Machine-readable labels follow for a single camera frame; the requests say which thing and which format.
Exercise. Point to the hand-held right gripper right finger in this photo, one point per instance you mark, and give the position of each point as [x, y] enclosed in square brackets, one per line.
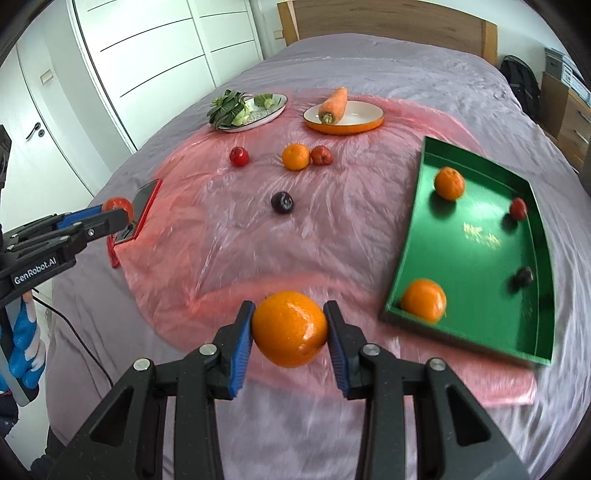
[339, 364]

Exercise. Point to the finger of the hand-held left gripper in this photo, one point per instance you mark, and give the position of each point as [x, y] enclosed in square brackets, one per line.
[108, 222]
[78, 218]

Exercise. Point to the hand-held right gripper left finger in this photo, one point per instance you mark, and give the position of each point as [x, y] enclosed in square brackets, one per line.
[240, 360]

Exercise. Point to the red apple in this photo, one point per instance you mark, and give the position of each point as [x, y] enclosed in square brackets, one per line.
[239, 156]
[321, 155]
[117, 204]
[518, 208]

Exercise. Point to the orange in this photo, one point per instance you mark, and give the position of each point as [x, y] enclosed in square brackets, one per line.
[449, 183]
[424, 300]
[296, 157]
[290, 328]

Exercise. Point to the dark plum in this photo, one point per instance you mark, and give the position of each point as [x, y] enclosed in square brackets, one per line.
[524, 277]
[282, 203]

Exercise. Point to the green metal tray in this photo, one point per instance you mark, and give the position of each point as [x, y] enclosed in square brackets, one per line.
[475, 258]

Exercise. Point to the person's left hand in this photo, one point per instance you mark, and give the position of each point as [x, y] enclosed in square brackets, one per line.
[25, 346]

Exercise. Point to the smartphone in red case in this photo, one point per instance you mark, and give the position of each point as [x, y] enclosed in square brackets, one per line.
[145, 201]

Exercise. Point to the white door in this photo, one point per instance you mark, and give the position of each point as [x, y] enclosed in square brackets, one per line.
[55, 147]

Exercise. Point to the pink plastic sheet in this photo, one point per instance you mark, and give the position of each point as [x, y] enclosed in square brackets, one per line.
[207, 221]

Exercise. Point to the white wardrobe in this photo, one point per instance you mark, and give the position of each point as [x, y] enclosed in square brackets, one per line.
[161, 55]

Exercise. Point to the small bok choy piece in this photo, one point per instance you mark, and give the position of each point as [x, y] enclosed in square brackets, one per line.
[264, 100]

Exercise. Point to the patterned white plate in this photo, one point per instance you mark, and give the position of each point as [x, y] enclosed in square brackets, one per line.
[273, 110]

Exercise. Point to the orange rimmed plate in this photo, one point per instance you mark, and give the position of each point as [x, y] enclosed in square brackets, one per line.
[360, 116]

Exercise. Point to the carrot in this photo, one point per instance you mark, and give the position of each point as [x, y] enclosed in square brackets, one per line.
[334, 106]

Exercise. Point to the black backpack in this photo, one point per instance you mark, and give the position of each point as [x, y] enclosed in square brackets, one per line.
[521, 87]

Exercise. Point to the wooden drawer cabinet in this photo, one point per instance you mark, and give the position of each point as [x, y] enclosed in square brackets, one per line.
[568, 120]

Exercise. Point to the wooden headboard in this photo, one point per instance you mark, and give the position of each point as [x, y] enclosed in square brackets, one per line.
[392, 18]

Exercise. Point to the white printer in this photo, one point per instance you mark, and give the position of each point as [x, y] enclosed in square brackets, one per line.
[561, 69]

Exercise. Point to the beige wall switch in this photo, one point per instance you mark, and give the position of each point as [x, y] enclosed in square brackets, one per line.
[46, 77]

